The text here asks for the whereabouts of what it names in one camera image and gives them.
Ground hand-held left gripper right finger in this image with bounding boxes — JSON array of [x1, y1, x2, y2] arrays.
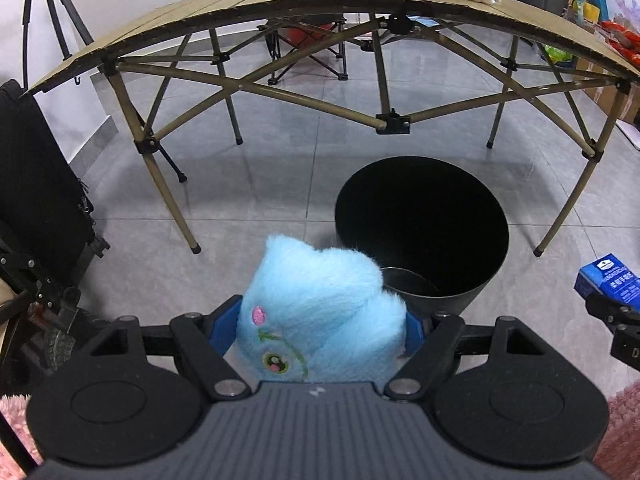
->
[[384, 310, 555, 403]]

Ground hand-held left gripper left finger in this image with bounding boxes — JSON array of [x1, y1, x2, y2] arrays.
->
[[86, 294, 251, 402]]

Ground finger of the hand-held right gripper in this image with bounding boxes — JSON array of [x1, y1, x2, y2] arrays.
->
[[586, 294, 640, 371]]

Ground blue carton box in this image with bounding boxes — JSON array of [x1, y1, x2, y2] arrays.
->
[[573, 253, 640, 313]]

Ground light blue plush toy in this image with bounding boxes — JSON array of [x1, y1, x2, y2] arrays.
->
[[235, 234, 408, 383]]

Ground black round bin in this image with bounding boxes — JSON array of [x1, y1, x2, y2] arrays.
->
[[334, 156, 510, 318]]

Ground pink fluffy cloth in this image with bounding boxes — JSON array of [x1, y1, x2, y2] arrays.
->
[[0, 395, 43, 476], [592, 380, 640, 480]]

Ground black rubber wheel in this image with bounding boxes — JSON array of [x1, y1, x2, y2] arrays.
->
[[42, 327, 76, 372]]

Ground black suitcase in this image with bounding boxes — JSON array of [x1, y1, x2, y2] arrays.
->
[[0, 79, 108, 311]]

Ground cardboard boxes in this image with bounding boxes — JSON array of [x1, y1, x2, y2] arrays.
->
[[575, 55, 640, 126]]

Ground green plastic bag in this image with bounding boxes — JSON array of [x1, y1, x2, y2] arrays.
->
[[542, 42, 576, 66]]

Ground red snack packets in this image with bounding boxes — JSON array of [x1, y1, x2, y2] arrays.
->
[[597, 20, 640, 61]]

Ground black folding chair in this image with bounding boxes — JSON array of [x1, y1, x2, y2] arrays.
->
[[257, 17, 348, 86]]

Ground tan folding table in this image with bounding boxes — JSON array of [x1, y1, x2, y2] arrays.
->
[[22, 0, 640, 258]]

